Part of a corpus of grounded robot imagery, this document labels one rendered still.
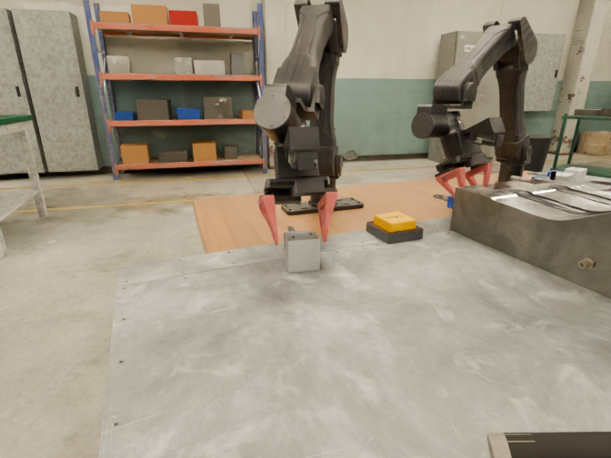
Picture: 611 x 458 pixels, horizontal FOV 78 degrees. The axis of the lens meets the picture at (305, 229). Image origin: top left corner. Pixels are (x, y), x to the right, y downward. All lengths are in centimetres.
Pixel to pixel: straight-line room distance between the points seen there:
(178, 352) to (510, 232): 56
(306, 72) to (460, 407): 53
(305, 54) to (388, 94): 589
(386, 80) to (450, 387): 628
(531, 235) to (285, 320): 43
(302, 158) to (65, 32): 542
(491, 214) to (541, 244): 10
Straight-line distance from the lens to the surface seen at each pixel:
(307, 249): 58
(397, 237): 73
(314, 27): 78
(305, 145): 53
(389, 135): 665
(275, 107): 57
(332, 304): 51
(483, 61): 100
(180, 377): 42
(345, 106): 630
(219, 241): 74
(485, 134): 88
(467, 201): 79
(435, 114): 88
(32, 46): 595
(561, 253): 69
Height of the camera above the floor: 106
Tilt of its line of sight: 20 degrees down
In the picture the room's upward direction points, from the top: straight up
